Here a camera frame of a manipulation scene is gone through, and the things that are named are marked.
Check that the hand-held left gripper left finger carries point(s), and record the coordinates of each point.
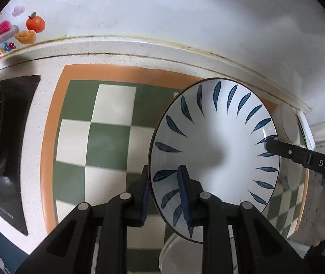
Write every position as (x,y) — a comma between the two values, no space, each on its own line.
(144,198)

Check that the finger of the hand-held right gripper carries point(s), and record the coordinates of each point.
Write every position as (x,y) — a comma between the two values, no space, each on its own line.
(299,155)

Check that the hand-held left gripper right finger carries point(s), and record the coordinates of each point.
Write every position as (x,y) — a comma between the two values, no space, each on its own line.
(184,197)

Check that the white plate blue leaf pattern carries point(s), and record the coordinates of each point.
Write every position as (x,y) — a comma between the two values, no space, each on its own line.
(219,137)

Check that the white round bowl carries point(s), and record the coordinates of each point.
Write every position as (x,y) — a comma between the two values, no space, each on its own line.
(288,124)

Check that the plain white plate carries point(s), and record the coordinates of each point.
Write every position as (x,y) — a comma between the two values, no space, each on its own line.
(179,257)

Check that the green white checkered mat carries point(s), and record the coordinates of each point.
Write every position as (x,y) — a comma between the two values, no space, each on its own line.
(105,137)

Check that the black induction cooktop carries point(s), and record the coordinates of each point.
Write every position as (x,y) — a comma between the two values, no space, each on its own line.
(14,148)

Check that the fruit print wall sticker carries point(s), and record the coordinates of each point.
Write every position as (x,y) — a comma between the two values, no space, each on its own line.
(22,22)

